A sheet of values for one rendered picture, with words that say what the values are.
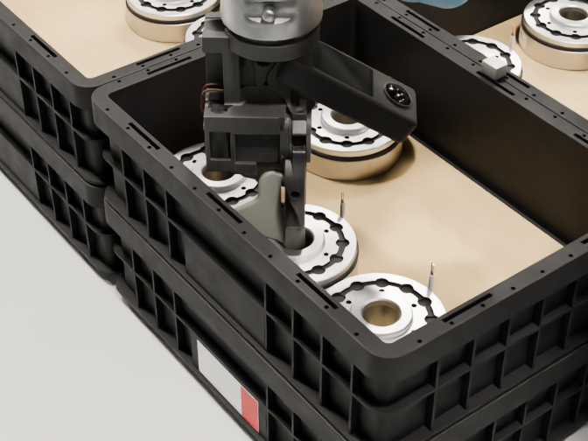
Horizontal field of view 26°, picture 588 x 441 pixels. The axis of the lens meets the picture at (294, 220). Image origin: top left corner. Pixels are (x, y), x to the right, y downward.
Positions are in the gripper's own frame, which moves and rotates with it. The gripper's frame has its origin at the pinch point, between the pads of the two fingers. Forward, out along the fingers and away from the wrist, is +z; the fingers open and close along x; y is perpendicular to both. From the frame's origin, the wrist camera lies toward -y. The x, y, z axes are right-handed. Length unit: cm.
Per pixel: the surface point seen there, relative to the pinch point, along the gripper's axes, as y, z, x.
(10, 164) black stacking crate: 30.8, 12.2, -24.2
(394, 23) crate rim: -8.2, -8.0, -20.0
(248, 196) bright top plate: 4.4, -0.8, -3.2
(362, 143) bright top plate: -5.4, -0.8, -11.0
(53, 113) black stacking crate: 22.9, -1.5, -14.1
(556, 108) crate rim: -21.3, -8.0, -6.7
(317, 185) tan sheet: -1.4, 2.0, -8.5
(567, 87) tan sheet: -26.1, 2.0, -24.9
